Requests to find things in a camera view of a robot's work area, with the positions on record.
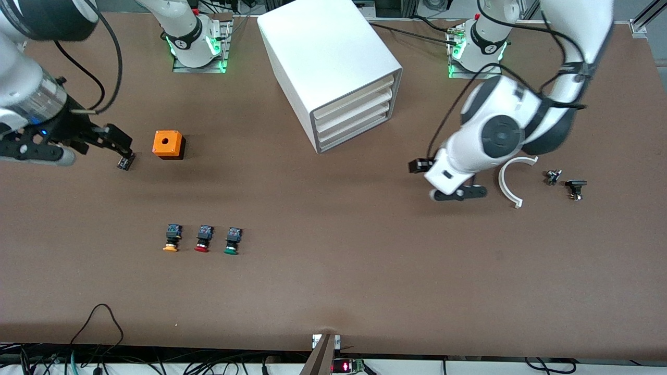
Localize yellow push button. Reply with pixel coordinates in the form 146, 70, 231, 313
163, 224, 183, 253

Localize small black switch part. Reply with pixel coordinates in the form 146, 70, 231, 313
565, 180, 588, 202

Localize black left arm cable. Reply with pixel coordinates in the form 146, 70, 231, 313
427, 10, 587, 163

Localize green push button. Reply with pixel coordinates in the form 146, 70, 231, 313
224, 227, 244, 256

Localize red push button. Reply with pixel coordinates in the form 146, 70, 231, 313
194, 224, 215, 253

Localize white curved plastic arc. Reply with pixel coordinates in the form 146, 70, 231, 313
498, 156, 539, 209

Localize orange box with hole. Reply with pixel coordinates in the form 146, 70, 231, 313
152, 130, 186, 160

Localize black cable behind cabinet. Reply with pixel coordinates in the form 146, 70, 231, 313
367, 20, 462, 41

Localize camera mount post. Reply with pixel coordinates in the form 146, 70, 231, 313
300, 333, 342, 375

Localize circuit board with red display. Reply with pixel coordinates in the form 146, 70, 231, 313
331, 358, 365, 374

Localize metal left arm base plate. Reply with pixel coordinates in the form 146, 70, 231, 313
447, 23, 503, 80

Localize aluminium frame profile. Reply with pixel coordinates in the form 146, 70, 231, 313
628, 0, 667, 36

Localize black looped cable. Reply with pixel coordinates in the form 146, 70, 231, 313
70, 304, 125, 347

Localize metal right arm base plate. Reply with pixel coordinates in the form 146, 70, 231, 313
172, 13, 233, 73

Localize white drawer cabinet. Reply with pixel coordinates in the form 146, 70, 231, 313
257, 0, 403, 154

